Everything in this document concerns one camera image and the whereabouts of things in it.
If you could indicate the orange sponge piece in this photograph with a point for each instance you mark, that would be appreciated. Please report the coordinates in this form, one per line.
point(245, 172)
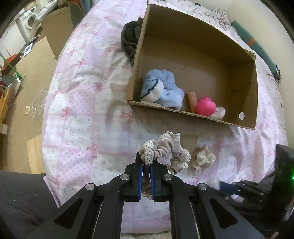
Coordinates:
point(192, 100)

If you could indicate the white sock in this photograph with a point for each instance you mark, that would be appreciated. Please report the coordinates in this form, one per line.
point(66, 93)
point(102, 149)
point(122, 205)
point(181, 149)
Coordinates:
point(219, 113)

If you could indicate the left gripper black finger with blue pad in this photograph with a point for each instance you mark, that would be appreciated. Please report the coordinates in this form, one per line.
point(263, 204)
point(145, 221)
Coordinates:
point(95, 211)
point(197, 211)

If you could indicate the cream lace scrunchie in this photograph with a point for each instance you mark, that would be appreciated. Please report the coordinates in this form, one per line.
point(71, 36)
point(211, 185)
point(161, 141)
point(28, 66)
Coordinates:
point(202, 158)

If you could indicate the light blue fluffy sock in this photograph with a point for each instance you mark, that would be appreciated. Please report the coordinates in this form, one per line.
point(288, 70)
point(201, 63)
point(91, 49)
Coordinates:
point(159, 87)

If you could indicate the pink patterned quilt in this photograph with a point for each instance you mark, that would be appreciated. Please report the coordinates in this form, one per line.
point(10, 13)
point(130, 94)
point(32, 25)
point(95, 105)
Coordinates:
point(90, 132)

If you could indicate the beige lace scrunchie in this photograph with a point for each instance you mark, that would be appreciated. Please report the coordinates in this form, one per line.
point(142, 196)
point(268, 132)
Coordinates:
point(168, 145)

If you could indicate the teal bolster pillow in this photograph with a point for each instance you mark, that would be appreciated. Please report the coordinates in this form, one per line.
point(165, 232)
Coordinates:
point(253, 44)

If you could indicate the grey trouser leg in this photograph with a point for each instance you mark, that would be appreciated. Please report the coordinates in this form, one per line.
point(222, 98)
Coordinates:
point(26, 202)

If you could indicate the white washing machine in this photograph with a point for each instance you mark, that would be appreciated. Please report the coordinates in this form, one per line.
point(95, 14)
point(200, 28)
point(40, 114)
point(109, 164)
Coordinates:
point(26, 23)

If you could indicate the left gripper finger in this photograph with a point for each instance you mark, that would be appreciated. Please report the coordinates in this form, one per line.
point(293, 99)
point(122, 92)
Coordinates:
point(225, 188)

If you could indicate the brown cardboard box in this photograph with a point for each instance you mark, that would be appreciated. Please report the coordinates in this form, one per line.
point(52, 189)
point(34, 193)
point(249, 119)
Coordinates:
point(203, 60)

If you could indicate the black bag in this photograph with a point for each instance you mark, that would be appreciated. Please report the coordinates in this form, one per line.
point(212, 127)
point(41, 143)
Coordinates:
point(130, 37)

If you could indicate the clear plastic bag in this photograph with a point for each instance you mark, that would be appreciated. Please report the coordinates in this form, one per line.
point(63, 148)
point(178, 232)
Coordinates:
point(37, 105)

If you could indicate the brown wooden cabinet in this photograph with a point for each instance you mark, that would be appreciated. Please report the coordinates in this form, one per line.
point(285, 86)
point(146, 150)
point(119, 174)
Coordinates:
point(57, 27)

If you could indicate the pink rubber duck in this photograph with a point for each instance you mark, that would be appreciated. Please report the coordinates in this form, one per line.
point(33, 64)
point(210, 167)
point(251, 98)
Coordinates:
point(205, 107)

